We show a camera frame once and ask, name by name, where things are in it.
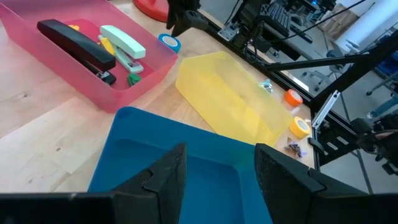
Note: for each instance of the silver corner bracket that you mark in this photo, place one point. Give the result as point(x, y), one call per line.
point(230, 31)

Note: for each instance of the silver aluminium rail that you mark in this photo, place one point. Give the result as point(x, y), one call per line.
point(325, 109)

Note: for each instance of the mint green stapler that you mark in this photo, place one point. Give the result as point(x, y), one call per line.
point(122, 39)

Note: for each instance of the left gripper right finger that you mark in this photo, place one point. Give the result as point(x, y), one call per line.
point(289, 193)

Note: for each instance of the pink translucent plastic bin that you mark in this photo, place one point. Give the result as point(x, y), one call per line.
point(62, 71)

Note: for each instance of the wooden crate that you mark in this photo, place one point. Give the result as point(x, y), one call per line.
point(339, 21)

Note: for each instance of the blue tape roll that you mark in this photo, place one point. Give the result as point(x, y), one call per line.
point(169, 42)

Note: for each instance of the small yellow object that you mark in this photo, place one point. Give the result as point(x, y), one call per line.
point(74, 27)

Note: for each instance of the person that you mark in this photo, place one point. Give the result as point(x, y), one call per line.
point(385, 105)

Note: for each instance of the teal plastic bin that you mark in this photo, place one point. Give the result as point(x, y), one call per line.
point(140, 149)

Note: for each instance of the black stapler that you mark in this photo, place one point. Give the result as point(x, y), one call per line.
point(74, 42)

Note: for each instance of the green staple remover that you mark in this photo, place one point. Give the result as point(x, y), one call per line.
point(133, 80)

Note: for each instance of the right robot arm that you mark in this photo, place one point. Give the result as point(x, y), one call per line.
point(248, 15)

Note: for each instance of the red pole stand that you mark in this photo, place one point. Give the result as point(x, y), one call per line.
point(152, 9)

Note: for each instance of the orange tape roll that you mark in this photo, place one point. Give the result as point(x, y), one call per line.
point(293, 98)

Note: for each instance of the office chair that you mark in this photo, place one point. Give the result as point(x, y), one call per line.
point(326, 71)

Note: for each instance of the yellow tape roll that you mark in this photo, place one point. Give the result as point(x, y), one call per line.
point(299, 127)

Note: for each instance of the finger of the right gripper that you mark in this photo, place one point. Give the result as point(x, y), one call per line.
point(194, 21)
point(173, 20)

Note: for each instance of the black keyboard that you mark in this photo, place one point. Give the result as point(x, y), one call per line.
point(278, 18)

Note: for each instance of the black aluminium table frame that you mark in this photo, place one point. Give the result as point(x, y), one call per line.
point(335, 140)

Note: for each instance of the purple staple remover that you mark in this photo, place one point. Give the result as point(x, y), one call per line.
point(295, 148)

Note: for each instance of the yellow translucent plastic bin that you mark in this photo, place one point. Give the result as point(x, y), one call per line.
point(230, 96)

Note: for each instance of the yellow mini stapler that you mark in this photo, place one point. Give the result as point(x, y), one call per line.
point(107, 46)

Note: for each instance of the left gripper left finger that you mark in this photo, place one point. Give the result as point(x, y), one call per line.
point(161, 193)

